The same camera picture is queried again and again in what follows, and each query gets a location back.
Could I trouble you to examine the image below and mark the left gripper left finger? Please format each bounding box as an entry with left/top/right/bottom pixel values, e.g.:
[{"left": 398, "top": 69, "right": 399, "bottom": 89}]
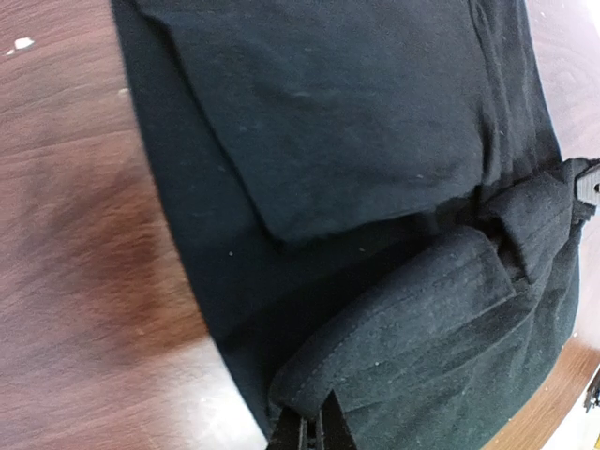
[{"left": 266, "top": 408, "right": 308, "bottom": 450}]

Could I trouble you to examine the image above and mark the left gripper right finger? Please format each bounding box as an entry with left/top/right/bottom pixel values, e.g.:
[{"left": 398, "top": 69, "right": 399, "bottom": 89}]
[{"left": 316, "top": 391, "right": 357, "bottom": 450}]

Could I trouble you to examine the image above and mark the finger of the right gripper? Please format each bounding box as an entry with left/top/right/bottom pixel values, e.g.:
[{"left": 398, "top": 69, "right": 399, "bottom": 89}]
[{"left": 562, "top": 157, "right": 599, "bottom": 207}]

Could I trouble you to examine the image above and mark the black t-shirt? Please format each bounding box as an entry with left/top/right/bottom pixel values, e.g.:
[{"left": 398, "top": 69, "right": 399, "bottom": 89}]
[{"left": 112, "top": 1, "right": 595, "bottom": 449}]

